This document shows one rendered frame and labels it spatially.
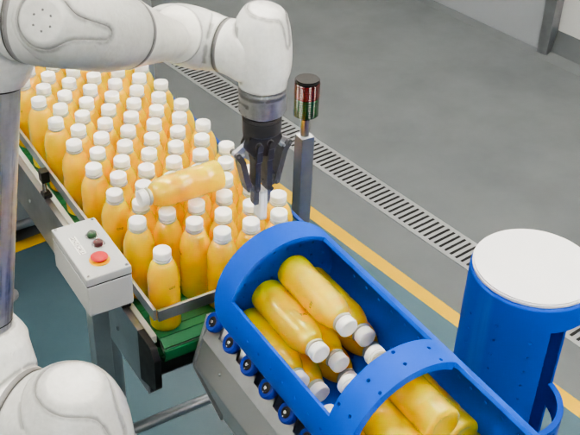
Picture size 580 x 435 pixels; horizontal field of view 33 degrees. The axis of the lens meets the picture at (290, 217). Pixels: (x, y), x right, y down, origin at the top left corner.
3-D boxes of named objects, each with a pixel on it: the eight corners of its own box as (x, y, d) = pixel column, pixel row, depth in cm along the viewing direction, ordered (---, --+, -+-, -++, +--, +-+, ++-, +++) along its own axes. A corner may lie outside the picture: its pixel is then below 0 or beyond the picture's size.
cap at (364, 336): (350, 334, 184) (356, 340, 183) (367, 321, 185) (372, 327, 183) (356, 344, 187) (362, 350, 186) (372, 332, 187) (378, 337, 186)
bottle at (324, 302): (311, 253, 194) (364, 306, 181) (299, 282, 197) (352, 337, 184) (282, 254, 189) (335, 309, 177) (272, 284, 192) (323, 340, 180)
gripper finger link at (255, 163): (264, 144, 184) (258, 146, 183) (262, 193, 190) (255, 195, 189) (254, 135, 186) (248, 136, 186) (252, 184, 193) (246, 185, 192)
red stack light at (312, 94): (302, 104, 236) (303, 90, 234) (288, 93, 241) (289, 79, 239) (324, 98, 239) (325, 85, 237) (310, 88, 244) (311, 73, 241)
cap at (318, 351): (320, 356, 183) (325, 362, 181) (304, 358, 180) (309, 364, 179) (327, 339, 181) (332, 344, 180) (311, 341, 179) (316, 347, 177)
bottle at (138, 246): (128, 301, 222) (122, 236, 211) (125, 282, 227) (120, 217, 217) (159, 298, 223) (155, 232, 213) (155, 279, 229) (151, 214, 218)
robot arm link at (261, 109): (229, 80, 180) (229, 109, 183) (253, 101, 173) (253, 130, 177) (271, 70, 184) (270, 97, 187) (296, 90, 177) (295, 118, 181)
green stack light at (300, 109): (301, 122, 239) (302, 104, 237) (287, 111, 244) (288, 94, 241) (323, 116, 242) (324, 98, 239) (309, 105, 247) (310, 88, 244)
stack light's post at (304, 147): (287, 438, 308) (302, 140, 244) (280, 430, 311) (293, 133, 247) (298, 433, 310) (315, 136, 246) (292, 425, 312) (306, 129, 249)
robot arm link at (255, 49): (300, 79, 181) (238, 63, 185) (305, 0, 172) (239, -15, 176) (274, 104, 173) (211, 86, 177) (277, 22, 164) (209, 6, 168)
